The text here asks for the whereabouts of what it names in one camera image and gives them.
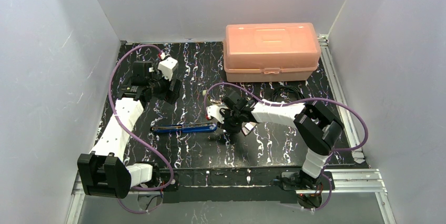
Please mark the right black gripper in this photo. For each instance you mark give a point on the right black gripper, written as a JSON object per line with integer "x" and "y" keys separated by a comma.
{"x": 227, "y": 124}

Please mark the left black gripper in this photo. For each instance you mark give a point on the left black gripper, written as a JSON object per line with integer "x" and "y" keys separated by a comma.
{"x": 173, "y": 90}

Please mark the blue stapler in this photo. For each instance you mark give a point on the blue stapler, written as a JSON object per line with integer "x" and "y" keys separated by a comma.
{"x": 185, "y": 128}

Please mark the cardboard staples tray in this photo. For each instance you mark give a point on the cardboard staples tray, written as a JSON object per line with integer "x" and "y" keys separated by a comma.
{"x": 247, "y": 128}

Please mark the beige stapler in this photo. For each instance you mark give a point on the beige stapler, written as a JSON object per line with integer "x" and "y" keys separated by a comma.
{"x": 208, "y": 101}

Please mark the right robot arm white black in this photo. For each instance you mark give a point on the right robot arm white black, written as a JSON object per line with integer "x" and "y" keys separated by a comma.
{"x": 317, "y": 125}

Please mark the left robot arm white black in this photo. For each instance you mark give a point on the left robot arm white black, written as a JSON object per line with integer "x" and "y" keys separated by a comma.
{"x": 102, "y": 171}

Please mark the orange plastic toolbox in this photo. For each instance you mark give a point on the orange plastic toolbox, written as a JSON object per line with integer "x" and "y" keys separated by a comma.
{"x": 277, "y": 52}

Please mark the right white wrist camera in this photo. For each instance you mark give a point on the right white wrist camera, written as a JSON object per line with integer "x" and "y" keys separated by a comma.
{"x": 213, "y": 112}

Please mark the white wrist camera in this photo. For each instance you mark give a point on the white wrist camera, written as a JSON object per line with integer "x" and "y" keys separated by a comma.
{"x": 213, "y": 112}
{"x": 167, "y": 67}

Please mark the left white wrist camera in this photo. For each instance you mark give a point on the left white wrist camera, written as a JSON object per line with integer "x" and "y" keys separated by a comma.
{"x": 167, "y": 67}

